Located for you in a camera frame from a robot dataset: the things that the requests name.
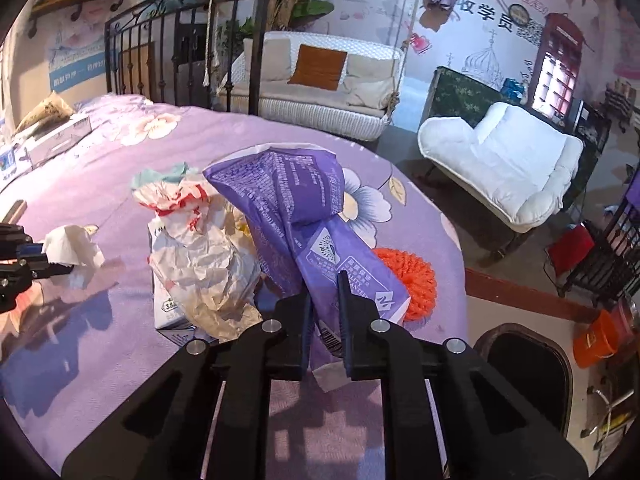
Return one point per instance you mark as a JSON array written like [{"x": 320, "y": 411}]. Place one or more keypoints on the red white wrapper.
[{"x": 180, "y": 205}]

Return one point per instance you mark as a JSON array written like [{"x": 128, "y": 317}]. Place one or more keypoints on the white wicker swing sofa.
[{"x": 310, "y": 110}]

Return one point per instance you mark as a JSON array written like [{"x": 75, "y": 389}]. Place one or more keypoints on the black iron headboard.
[{"x": 135, "y": 50}]

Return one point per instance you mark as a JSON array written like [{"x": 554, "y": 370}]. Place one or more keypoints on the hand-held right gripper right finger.
[{"x": 343, "y": 320}]

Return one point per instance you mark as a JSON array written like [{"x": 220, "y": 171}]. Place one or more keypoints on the white tissue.
[{"x": 70, "y": 245}]

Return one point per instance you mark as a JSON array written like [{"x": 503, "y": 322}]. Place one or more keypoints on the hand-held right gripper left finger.
[{"x": 304, "y": 332}]

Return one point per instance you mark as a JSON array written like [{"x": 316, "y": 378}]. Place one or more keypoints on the beige paper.
[{"x": 210, "y": 270}]

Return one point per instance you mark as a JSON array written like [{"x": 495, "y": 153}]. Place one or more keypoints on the blue white small box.
[{"x": 9, "y": 162}]

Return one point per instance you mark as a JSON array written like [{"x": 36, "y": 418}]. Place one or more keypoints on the brown cushion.
[{"x": 317, "y": 67}]

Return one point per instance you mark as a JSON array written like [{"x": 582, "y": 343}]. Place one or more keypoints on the printed wall poster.
[{"x": 380, "y": 15}]

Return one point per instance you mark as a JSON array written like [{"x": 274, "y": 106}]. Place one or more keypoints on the purple plastic packaging bag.
[{"x": 300, "y": 200}]

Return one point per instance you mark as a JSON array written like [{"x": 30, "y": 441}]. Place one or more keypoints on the blue wall sign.
[{"x": 75, "y": 67}]

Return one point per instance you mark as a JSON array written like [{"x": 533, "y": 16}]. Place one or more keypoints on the white milk carton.
[{"x": 167, "y": 312}]

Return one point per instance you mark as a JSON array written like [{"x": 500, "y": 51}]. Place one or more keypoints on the beige cushion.
[
  {"x": 367, "y": 80},
  {"x": 267, "y": 60}
]

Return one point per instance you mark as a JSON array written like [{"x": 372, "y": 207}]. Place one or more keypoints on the dark brown trash bin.
[{"x": 525, "y": 370}]

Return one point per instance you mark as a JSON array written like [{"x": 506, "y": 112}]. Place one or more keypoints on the white padded lounge chair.
[{"x": 510, "y": 170}]

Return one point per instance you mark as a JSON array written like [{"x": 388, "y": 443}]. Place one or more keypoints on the black iron rack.
[{"x": 607, "y": 260}]

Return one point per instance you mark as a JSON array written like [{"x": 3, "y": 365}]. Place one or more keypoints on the red bag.
[{"x": 570, "y": 250}]

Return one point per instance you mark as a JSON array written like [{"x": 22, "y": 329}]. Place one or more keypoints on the bed with purple floral sheet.
[{"x": 150, "y": 135}]

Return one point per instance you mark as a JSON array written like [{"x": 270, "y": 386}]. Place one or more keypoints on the orange plastic bucket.
[{"x": 595, "y": 340}]

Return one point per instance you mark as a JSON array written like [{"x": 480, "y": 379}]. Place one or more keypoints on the orange foam net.
[{"x": 415, "y": 285}]

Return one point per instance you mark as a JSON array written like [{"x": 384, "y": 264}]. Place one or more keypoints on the green patterned cabinet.
[{"x": 460, "y": 95}]

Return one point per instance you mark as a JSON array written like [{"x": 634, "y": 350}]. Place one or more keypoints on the light blue paper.
[{"x": 165, "y": 175}]

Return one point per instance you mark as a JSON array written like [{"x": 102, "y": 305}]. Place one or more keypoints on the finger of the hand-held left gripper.
[
  {"x": 11, "y": 236},
  {"x": 47, "y": 270}
]

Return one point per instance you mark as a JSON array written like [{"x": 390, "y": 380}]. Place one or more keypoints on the white tissue box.
[{"x": 55, "y": 140}]

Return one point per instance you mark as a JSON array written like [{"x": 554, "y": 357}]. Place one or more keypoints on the brown paper bag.
[{"x": 47, "y": 110}]

